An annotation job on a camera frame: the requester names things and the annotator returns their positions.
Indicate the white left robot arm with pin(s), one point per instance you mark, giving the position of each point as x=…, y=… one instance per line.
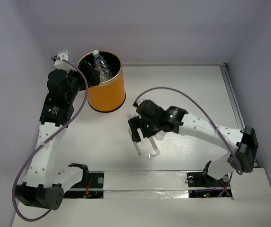
x=42, y=186

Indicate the orange cylindrical bin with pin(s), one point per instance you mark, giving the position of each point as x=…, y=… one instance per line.
x=110, y=95

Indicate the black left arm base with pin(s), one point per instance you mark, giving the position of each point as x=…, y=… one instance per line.
x=90, y=187

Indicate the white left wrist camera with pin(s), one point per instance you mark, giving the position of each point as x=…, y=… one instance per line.
x=62, y=59

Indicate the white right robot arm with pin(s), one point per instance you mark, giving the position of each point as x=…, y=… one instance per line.
x=186, y=124

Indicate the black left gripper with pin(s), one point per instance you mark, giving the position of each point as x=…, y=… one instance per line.
x=88, y=71

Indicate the clear bottle white cap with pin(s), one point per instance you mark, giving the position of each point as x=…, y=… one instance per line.
x=103, y=67

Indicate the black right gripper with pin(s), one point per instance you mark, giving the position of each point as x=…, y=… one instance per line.
x=137, y=121

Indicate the aluminium table edge rail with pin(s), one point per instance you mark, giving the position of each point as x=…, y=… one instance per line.
x=234, y=106

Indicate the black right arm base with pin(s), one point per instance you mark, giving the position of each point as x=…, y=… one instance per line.
x=201, y=185

